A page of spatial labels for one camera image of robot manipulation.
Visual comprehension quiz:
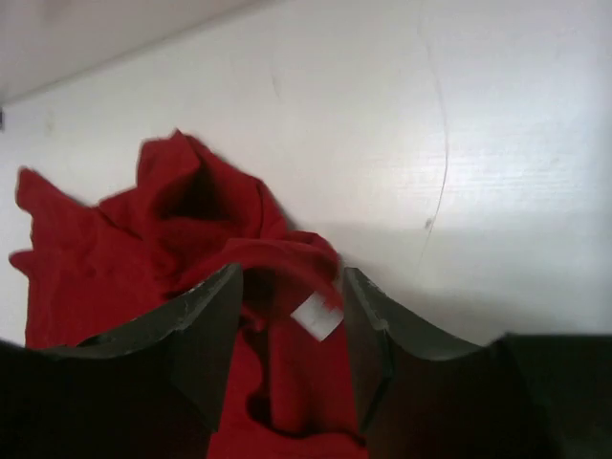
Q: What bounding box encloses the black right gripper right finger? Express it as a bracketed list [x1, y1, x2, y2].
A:
[343, 268, 611, 458]

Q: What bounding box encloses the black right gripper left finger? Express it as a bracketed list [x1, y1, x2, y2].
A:
[1, 264, 243, 458]

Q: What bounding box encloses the red t shirt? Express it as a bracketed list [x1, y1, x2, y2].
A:
[10, 132, 366, 458]

